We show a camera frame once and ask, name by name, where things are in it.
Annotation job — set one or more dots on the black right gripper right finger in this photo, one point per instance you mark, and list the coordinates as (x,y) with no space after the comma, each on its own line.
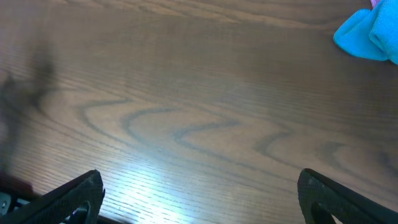
(323,200)

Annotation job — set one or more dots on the crumpled purple cloth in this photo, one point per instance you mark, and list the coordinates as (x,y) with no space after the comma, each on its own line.
(374,3)

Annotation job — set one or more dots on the crumpled blue cloth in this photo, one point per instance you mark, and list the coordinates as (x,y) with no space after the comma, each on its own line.
(371,34)

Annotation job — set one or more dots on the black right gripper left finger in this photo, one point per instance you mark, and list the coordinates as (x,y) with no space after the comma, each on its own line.
(77,201)

